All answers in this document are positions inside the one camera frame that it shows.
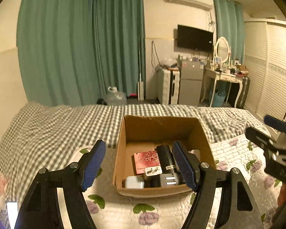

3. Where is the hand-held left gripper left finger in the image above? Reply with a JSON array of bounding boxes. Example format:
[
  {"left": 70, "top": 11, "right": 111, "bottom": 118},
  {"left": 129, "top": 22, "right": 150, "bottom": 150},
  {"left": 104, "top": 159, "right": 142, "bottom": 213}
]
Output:
[{"left": 14, "top": 139, "right": 106, "bottom": 229}]

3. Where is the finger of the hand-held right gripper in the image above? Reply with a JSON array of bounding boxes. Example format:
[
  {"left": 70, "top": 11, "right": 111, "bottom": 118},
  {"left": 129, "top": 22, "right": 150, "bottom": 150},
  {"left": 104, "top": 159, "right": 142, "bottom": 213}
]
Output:
[
  {"left": 264, "top": 115, "right": 286, "bottom": 136},
  {"left": 245, "top": 126, "right": 278, "bottom": 150}
]

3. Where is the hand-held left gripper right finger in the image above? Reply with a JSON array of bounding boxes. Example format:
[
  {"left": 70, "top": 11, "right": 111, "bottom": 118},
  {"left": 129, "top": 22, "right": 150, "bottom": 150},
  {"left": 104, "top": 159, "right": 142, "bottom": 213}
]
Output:
[{"left": 173, "top": 141, "right": 264, "bottom": 229}]

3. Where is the grey power bank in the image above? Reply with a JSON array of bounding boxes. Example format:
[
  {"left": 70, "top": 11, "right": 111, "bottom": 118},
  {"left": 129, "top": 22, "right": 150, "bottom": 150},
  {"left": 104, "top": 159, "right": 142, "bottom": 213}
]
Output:
[{"left": 189, "top": 149, "right": 201, "bottom": 161}]

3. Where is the long black box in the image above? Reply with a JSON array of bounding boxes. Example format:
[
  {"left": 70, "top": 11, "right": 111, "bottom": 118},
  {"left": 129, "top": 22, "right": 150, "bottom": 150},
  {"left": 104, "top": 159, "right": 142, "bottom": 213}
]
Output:
[{"left": 156, "top": 144, "right": 180, "bottom": 172}]

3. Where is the grey plug adapter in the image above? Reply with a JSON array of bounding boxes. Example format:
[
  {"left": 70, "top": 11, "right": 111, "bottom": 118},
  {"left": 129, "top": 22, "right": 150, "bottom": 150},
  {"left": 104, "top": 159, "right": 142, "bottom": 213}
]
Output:
[{"left": 159, "top": 174, "right": 177, "bottom": 188}]

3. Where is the brown cardboard box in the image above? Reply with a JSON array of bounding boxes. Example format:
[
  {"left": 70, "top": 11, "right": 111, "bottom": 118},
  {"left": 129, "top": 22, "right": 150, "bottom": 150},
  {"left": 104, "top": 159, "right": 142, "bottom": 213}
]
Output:
[{"left": 113, "top": 115, "right": 217, "bottom": 198}]

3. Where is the pink box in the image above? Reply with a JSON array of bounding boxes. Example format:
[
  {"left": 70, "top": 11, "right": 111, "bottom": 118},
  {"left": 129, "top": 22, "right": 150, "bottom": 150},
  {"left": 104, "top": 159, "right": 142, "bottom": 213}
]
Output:
[{"left": 133, "top": 150, "right": 163, "bottom": 175}]

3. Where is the white charger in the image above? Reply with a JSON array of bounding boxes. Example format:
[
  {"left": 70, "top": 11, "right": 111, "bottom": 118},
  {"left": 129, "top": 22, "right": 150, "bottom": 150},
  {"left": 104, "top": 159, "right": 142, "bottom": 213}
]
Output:
[{"left": 125, "top": 176, "right": 145, "bottom": 189}]

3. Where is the person's right hand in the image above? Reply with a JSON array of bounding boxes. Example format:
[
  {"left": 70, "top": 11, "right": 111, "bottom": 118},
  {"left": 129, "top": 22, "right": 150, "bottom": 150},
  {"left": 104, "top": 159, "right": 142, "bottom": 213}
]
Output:
[{"left": 278, "top": 184, "right": 286, "bottom": 211}]

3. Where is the black suitcase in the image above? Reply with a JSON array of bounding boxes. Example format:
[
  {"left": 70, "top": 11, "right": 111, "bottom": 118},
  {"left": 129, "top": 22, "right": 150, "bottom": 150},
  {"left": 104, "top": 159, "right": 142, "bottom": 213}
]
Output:
[{"left": 229, "top": 76, "right": 251, "bottom": 109}]

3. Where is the white louvered wardrobe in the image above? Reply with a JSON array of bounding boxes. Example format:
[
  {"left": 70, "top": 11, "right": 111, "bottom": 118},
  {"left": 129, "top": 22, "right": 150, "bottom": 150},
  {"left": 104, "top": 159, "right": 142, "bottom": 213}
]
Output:
[{"left": 243, "top": 18, "right": 286, "bottom": 122}]

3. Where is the grey gingham blanket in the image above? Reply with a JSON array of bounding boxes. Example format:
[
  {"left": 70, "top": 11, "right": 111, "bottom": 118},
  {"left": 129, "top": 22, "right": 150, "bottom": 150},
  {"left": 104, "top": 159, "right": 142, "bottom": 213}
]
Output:
[{"left": 0, "top": 101, "right": 272, "bottom": 229}]

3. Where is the blue basket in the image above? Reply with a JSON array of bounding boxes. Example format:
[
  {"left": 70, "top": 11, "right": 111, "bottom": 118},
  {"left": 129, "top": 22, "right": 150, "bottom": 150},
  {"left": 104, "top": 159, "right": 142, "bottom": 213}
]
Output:
[{"left": 209, "top": 89, "right": 227, "bottom": 107}]

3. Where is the white floral quilt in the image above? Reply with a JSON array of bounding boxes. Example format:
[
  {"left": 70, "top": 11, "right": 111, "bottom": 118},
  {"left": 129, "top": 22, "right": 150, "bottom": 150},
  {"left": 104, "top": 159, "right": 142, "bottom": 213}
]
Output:
[{"left": 57, "top": 134, "right": 286, "bottom": 229}]

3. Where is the white dressing table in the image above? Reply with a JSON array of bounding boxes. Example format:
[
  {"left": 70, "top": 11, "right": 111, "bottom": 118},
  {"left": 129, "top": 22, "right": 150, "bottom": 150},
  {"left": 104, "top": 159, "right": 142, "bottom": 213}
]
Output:
[{"left": 200, "top": 67, "right": 243, "bottom": 108}]

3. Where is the clear water jug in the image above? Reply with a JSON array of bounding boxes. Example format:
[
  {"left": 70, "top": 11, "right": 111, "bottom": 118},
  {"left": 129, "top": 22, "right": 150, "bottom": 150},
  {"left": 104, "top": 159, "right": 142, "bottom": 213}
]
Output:
[{"left": 106, "top": 86, "right": 127, "bottom": 105}]

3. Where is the silver small fridge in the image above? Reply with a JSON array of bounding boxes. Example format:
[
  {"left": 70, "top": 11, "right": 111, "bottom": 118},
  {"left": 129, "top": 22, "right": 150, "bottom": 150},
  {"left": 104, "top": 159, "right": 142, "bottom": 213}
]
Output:
[{"left": 179, "top": 60, "right": 204, "bottom": 105}]

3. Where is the white flat mop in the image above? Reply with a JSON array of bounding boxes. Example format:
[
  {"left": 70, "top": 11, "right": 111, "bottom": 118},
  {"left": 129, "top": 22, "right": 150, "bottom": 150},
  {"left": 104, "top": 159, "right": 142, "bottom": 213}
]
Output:
[{"left": 137, "top": 37, "right": 145, "bottom": 101}]

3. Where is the white oval mirror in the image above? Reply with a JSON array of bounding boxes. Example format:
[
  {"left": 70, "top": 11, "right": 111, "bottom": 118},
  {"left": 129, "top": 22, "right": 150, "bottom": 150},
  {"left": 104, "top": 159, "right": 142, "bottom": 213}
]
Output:
[{"left": 213, "top": 37, "right": 230, "bottom": 64}]

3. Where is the white smartphone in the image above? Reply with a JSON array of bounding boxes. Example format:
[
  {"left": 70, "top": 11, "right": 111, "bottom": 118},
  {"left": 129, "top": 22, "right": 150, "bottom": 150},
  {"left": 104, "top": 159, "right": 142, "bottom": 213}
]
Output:
[{"left": 7, "top": 202, "right": 19, "bottom": 229}]

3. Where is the narrow green curtain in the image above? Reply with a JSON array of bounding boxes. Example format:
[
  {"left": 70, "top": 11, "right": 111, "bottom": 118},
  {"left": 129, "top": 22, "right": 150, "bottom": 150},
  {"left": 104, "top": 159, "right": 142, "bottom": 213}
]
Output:
[{"left": 213, "top": 0, "right": 245, "bottom": 65}]

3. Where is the wide green curtain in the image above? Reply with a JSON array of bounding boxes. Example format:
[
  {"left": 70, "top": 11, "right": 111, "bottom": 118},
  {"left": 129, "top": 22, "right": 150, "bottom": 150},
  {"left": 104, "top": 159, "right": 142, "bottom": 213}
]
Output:
[{"left": 17, "top": 0, "right": 96, "bottom": 106}]

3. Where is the black wall cable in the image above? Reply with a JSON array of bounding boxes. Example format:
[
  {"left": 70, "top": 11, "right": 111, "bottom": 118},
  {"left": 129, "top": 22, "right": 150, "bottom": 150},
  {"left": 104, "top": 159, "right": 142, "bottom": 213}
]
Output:
[{"left": 151, "top": 40, "right": 161, "bottom": 69}]

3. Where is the black wall television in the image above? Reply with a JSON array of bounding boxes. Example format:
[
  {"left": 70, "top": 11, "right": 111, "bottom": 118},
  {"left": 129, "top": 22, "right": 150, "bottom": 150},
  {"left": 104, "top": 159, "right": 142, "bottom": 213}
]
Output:
[{"left": 177, "top": 24, "right": 214, "bottom": 52}]

